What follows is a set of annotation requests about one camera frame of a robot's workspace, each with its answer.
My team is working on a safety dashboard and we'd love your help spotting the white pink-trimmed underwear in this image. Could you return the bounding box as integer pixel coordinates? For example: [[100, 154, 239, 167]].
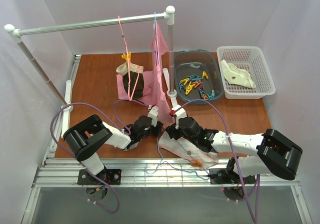
[[159, 132, 219, 170]]

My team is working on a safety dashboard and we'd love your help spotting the pink garment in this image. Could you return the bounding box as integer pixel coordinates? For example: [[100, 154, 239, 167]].
[[146, 25, 173, 122]]

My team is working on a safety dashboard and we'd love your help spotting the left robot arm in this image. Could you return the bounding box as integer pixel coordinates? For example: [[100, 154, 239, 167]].
[[63, 115, 163, 176]]

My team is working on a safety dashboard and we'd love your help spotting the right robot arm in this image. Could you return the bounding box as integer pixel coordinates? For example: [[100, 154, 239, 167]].
[[165, 117, 303, 182]]

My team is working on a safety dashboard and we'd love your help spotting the dark green beige underwear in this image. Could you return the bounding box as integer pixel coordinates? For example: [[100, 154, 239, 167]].
[[116, 62, 145, 100]]

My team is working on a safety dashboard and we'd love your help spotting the yellow clothespin on hanger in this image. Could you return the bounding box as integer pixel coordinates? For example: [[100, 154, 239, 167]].
[[121, 52, 131, 62]]

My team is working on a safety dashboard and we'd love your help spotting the cream underwear in basket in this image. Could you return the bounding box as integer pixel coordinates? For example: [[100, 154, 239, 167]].
[[221, 59, 256, 89]]

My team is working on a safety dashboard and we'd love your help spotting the blue hanger with pink garment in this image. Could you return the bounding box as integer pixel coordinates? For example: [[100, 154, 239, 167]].
[[153, 12, 159, 66]]

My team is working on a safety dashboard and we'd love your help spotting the yellow clothespin centre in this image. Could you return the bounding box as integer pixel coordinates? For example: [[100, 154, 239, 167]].
[[185, 82, 196, 95]]

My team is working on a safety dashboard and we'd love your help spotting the light blue clothespin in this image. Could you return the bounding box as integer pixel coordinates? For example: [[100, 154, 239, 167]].
[[187, 75, 202, 82]]

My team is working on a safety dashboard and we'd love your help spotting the teal transparent plastic bin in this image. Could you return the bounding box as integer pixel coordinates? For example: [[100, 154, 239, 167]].
[[174, 49, 224, 102]]

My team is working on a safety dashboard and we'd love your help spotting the white plastic basket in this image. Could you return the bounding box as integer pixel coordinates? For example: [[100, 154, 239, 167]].
[[216, 46, 276, 99]]

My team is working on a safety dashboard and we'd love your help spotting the clothes rack with white feet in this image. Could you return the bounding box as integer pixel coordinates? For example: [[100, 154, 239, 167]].
[[3, 5, 184, 139]]

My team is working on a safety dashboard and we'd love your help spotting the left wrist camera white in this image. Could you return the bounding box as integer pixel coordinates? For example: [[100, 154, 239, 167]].
[[147, 105, 159, 127]]

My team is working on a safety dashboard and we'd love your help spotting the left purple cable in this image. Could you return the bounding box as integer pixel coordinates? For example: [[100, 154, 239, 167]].
[[50, 99, 153, 214]]

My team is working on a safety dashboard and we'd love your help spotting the purple cable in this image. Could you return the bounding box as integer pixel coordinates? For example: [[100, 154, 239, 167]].
[[50, 99, 153, 214], [174, 99, 261, 224]]

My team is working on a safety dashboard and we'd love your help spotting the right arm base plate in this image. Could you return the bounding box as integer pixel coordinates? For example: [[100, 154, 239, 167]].
[[207, 169, 241, 185]]

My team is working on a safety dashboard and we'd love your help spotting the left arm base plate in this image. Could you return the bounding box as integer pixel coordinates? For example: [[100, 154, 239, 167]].
[[77, 169, 122, 185]]

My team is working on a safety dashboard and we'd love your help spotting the pink wire hanger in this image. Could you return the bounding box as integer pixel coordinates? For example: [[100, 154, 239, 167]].
[[118, 16, 140, 101]]

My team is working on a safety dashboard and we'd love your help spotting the aluminium rail frame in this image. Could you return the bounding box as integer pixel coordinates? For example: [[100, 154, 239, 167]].
[[22, 54, 312, 224]]

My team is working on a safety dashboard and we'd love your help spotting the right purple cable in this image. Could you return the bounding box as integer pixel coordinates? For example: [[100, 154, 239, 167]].
[[174, 99, 261, 224]]

